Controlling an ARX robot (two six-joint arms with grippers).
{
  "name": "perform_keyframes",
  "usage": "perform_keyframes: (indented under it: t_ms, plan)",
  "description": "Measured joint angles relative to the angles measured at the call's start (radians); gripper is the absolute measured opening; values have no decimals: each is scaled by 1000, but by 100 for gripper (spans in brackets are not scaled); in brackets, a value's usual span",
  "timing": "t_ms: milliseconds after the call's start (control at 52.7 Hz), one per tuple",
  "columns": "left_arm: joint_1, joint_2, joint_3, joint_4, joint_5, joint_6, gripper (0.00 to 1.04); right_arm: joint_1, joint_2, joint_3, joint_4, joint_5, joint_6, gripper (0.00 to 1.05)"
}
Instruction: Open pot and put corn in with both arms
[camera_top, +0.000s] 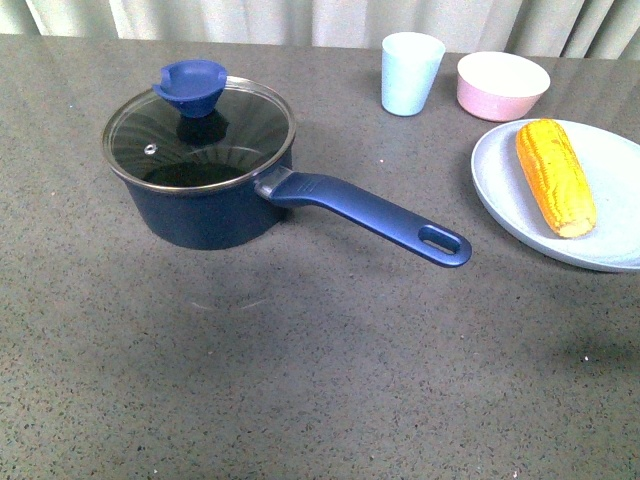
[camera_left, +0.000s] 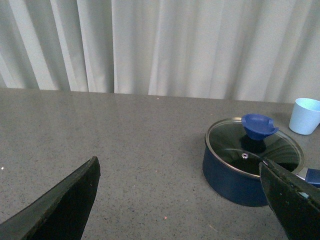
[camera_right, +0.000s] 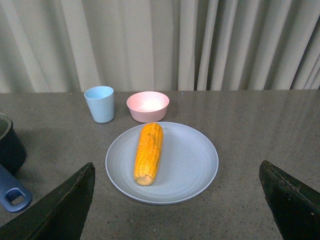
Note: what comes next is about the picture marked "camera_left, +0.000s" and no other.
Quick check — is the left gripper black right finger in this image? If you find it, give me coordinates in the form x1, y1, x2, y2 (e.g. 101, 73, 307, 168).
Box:
259, 159, 320, 240

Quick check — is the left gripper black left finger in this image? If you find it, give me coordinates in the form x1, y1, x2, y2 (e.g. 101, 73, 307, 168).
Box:
0, 156, 101, 240

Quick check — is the glass lid with blue knob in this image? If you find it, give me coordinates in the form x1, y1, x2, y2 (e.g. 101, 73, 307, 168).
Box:
205, 117, 305, 179

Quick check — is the dark blue saucepan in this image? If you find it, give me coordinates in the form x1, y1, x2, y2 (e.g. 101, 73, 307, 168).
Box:
202, 143, 268, 207

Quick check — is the light blue plastic cup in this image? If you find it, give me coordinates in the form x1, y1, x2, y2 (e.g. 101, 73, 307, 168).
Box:
289, 98, 320, 135

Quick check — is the white curtain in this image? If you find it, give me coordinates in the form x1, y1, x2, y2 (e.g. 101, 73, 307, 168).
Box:
0, 0, 320, 103

